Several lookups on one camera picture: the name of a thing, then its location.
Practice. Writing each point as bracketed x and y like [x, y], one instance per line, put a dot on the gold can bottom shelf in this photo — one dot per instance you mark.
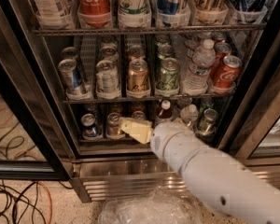
[113, 129]

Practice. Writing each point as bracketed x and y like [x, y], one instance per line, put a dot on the glass fridge door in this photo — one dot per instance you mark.
[251, 126]
[30, 86]

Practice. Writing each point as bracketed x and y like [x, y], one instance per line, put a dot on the silver white can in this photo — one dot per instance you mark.
[108, 53]
[108, 40]
[107, 80]

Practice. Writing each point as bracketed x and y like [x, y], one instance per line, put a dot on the clear water bottle shelf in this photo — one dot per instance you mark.
[200, 65]
[189, 115]

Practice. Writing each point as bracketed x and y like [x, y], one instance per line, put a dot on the green can bottom shelf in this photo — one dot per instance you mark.
[207, 122]

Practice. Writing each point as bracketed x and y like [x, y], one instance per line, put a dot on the blue pepsi can bottom shelf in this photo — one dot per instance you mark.
[90, 127]

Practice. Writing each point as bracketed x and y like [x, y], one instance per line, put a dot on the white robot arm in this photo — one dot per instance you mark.
[218, 180]

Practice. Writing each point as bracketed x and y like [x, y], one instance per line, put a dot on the blue silver can front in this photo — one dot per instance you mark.
[72, 78]

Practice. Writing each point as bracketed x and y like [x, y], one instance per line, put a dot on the gold can front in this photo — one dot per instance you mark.
[137, 81]

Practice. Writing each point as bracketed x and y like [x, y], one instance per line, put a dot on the orange can bottom shelf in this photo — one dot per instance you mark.
[139, 115]

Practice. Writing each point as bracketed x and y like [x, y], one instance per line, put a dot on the clear water bottle middle shelf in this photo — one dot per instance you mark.
[200, 65]

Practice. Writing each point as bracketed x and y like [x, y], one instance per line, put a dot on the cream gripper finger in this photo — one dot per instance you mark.
[139, 130]

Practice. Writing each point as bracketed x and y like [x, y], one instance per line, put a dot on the silver white can front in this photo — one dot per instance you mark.
[107, 80]

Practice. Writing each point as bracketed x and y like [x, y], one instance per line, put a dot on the red coke can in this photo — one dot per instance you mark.
[222, 49]
[223, 80]
[218, 37]

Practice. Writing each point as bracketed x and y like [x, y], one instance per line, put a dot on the stainless fridge base grille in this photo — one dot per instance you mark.
[96, 180]

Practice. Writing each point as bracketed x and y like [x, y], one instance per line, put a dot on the red coke can front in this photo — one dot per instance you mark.
[223, 80]

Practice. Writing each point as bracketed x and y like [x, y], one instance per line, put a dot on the clear plastic bag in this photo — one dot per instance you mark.
[160, 206]

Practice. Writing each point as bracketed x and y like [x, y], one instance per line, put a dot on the top wire shelf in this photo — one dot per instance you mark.
[150, 30]

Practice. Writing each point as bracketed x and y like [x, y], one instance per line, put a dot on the wire shelf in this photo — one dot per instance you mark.
[146, 98]
[150, 30]

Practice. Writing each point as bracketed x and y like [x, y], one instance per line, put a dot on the blue silver can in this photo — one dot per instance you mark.
[70, 52]
[72, 78]

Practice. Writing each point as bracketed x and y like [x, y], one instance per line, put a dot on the white labelled bottle top left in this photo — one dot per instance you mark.
[55, 14]

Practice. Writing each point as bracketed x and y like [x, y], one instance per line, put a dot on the blue white can top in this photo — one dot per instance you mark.
[247, 11]

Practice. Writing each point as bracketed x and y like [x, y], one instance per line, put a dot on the middle wire shelf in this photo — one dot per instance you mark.
[146, 98]

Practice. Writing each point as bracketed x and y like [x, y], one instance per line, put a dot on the green can front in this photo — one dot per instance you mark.
[168, 77]

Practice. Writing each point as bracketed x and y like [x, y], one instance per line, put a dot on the gold black can top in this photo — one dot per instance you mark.
[208, 12]

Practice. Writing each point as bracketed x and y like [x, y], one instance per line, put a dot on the large coca-cola bottle top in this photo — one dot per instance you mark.
[96, 11]

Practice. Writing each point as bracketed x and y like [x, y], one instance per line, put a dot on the clear water bottle bottom shelf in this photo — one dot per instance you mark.
[189, 115]

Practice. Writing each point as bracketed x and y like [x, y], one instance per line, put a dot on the right glass fridge door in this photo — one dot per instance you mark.
[251, 126]

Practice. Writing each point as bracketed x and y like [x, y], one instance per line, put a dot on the blue red can top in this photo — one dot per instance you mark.
[172, 13]

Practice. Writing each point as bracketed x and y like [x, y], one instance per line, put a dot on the brown drink bottle white cap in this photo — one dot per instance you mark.
[163, 112]

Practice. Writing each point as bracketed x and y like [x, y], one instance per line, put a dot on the left glass fridge door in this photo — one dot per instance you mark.
[30, 86]

